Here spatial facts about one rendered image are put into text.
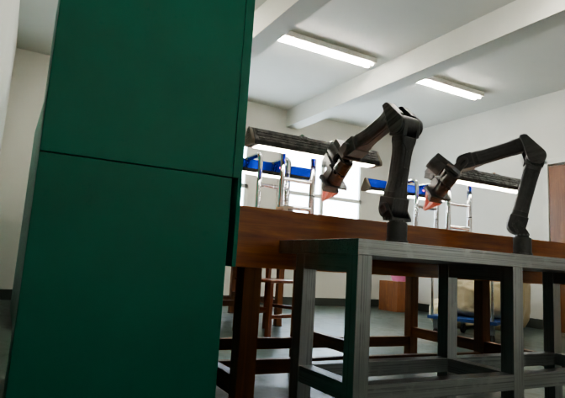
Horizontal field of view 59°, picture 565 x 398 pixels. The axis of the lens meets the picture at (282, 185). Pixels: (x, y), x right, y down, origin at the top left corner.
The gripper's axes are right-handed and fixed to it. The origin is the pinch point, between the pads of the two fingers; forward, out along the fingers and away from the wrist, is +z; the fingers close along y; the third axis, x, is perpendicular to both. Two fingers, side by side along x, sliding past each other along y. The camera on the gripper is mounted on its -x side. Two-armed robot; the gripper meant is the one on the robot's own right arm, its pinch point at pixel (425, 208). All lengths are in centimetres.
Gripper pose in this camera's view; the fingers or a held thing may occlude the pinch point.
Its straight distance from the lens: 214.4
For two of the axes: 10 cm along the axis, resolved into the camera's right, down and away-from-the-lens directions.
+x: 2.5, 6.9, -6.9
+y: -8.8, -1.3, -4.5
